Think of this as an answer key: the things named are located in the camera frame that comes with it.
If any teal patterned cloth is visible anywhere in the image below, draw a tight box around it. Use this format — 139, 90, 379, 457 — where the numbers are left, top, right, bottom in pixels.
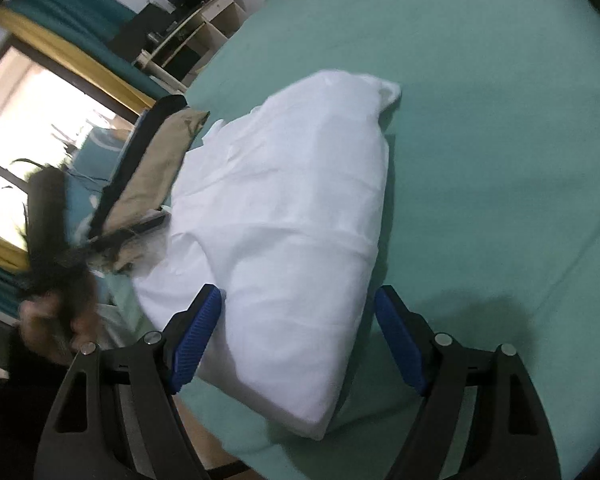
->
62, 122, 136, 243

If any green bed sheet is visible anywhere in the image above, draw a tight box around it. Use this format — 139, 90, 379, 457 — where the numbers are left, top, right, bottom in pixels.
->
97, 0, 600, 480

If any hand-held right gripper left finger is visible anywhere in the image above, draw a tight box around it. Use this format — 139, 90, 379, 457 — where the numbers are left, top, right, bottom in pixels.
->
32, 284, 224, 480

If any person's left hand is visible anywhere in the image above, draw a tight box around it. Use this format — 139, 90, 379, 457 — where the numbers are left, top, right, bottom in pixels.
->
16, 295, 101, 367

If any white shirt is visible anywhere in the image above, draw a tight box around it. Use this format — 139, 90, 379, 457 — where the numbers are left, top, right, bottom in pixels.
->
130, 69, 403, 441

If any window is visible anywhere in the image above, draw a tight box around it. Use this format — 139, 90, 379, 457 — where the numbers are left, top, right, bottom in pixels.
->
0, 35, 138, 256

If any yellow curtain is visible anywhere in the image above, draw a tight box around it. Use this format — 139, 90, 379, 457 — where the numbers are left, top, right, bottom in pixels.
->
0, 5, 156, 266

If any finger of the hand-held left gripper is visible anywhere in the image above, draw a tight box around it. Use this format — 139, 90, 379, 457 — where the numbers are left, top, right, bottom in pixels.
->
77, 212, 170, 263

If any beige cloth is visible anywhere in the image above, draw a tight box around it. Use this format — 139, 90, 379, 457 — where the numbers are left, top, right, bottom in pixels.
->
87, 107, 211, 273

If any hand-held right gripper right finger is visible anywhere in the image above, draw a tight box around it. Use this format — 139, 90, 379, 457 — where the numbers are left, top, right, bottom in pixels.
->
374, 285, 563, 480

